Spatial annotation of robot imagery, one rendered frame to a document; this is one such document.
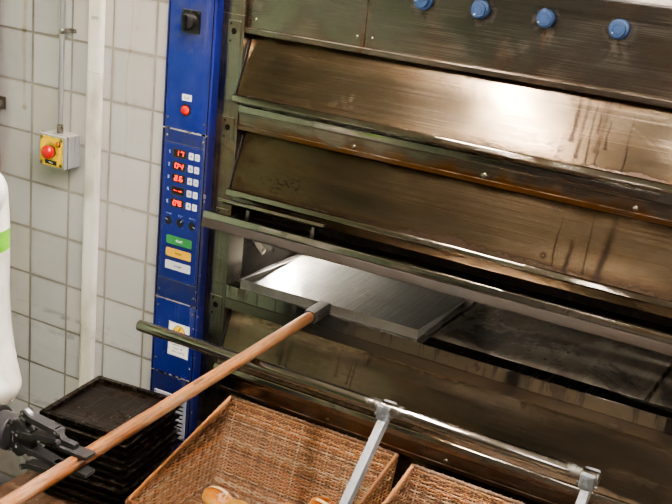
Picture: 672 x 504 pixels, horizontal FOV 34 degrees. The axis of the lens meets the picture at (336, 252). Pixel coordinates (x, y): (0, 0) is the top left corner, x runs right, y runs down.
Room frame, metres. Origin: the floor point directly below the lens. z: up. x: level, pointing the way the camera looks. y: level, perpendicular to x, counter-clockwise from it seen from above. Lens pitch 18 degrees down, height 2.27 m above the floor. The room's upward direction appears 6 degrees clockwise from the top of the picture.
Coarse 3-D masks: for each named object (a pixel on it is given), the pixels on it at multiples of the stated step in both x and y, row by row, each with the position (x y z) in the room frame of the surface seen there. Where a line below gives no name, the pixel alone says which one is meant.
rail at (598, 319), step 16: (240, 224) 2.72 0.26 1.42; (256, 224) 2.70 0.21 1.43; (304, 240) 2.63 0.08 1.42; (320, 240) 2.62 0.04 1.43; (352, 256) 2.56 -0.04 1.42; (368, 256) 2.55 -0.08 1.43; (416, 272) 2.48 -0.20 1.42; (432, 272) 2.47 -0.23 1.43; (480, 288) 2.41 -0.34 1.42; (496, 288) 2.39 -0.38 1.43; (528, 304) 2.35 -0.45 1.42; (544, 304) 2.33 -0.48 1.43; (560, 304) 2.33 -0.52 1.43; (592, 320) 2.28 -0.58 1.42; (608, 320) 2.27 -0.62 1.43; (656, 336) 2.22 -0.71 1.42
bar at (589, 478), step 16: (160, 336) 2.55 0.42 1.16; (176, 336) 2.53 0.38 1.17; (208, 352) 2.48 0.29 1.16; (224, 352) 2.46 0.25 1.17; (256, 368) 2.41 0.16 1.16; (272, 368) 2.39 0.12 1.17; (304, 384) 2.35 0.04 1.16; (320, 384) 2.33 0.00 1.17; (352, 400) 2.29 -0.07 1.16; (368, 400) 2.27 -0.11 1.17; (384, 400) 2.28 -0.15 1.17; (384, 416) 2.24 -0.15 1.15; (400, 416) 2.23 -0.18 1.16; (416, 416) 2.22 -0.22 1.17; (384, 432) 2.24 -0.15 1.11; (448, 432) 2.18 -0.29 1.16; (464, 432) 2.16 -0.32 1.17; (368, 448) 2.20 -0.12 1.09; (496, 448) 2.12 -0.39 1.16; (512, 448) 2.11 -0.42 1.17; (368, 464) 2.18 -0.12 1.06; (544, 464) 2.07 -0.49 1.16; (560, 464) 2.06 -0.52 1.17; (352, 480) 2.15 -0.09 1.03; (592, 480) 2.02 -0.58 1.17; (352, 496) 2.13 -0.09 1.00
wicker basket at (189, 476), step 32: (224, 416) 2.84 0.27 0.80; (256, 416) 2.82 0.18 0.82; (288, 416) 2.78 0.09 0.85; (192, 448) 2.70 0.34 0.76; (224, 448) 2.83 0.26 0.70; (256, 448) 2.79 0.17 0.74; (288, 448) 2.75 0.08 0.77; (320, 448) 2.71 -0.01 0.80; (352, 448) 2.68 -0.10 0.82; (384, 448) 2.65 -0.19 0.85; (160, 480) 2.59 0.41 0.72; (192, 480) 2.71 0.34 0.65; (256, 480) 2.76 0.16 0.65; (320, 480) 2.68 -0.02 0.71; (384, 480) 2.57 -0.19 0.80
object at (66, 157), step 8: (40, 136) 3.14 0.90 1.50; (48, 136) 3.13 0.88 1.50; (56, 136) 3.12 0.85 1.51; (64, 136) 3.12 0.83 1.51; (72, 136) 3.13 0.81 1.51; (40, 144) 3.14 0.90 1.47; (48, 144) 3.13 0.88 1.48; (64, 144) 3.10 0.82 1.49; (72, 144) 3.13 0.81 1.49; (40, 152) 3.14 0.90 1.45; (56, 152) 3.11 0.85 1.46; (64, 152) 3.10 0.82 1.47; (72, 152) 3.13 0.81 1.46; (40, 160) 3.14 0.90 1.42; (48, 160) 3.12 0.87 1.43; (56, 160) 3.11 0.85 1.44; (64, 160) 3.10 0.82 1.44; (72, 160) 3.13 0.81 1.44; (64, 168) 3.10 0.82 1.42
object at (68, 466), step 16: (304, 320) 2.64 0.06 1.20; (272, 336) 2.50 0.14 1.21; (288, 336) 2.56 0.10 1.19; (240, 352) 2.40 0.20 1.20; (256, 352) 2.42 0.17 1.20; (224, 368) 2.30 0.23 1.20; (192, 384) 2.20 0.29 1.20; (208, 384) 2.24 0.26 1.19; (176, 400) 2.13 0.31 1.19; (144, 416) 2.04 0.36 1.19; (160, 416) 2.08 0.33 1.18; (112, 432) 1.96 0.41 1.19; (128, 432) 1.98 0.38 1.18; (96, 448) 1.90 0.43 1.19; (64, 464) 1.82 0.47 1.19; (80, 464) 1.85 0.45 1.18; (32, 480) 1.76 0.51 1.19; (48, 480) 1.77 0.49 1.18; (16, 496) 1.70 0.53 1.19; (32, 496) 1.73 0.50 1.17
